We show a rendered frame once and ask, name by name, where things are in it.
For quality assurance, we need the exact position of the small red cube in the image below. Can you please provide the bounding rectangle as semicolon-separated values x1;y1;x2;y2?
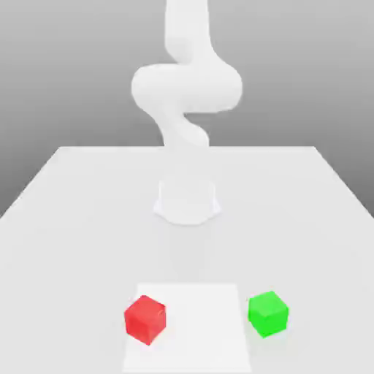
123;294;167;346

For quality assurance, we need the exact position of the small green cube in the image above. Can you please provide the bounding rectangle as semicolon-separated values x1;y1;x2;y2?
248;290;289;339

